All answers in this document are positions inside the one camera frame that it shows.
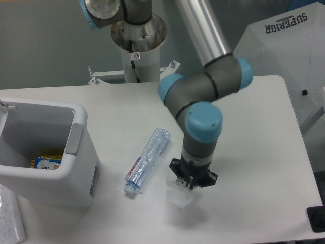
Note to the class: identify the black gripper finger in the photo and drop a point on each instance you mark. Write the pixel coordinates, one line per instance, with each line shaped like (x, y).
(181, 169)
(208, 179)

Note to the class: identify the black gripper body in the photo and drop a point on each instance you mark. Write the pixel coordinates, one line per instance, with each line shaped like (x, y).
(197, 168)

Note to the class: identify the clear plastic wrapper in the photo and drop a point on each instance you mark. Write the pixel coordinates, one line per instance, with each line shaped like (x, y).
(178, 193)

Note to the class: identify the crushed clear plastic bottle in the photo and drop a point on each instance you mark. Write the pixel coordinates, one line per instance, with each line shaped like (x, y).
(141, 171)

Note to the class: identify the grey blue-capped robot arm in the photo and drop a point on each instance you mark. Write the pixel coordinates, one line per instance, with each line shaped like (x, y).
(189, 100)

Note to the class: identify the white trash can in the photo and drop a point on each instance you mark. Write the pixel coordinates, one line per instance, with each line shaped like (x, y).
(29, 126)

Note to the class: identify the black device at edge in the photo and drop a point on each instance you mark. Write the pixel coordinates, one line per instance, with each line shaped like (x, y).
(316, 218)

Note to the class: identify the blue yellow snack package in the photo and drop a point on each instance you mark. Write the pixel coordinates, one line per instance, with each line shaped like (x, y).
(48, 160)

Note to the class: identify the white Superior umbrella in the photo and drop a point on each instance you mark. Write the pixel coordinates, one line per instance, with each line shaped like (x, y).
(290, 45)

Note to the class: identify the white paper notebook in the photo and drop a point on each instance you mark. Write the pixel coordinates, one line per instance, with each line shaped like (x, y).
(12, 226)

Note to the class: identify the white metal base bracket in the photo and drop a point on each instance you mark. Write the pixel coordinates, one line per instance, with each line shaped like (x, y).
(115, 77)

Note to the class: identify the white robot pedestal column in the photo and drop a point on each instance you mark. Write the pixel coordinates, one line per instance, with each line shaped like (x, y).
(140, 46)

